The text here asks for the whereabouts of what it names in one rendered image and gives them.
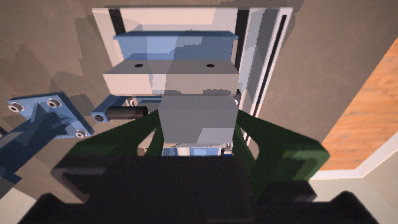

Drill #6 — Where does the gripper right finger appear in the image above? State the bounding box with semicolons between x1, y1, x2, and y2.
232;109;330;203

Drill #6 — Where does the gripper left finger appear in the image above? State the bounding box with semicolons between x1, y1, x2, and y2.
66;109;164;156

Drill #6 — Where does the grey metal block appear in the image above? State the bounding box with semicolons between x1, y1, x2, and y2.
158;96;238;143

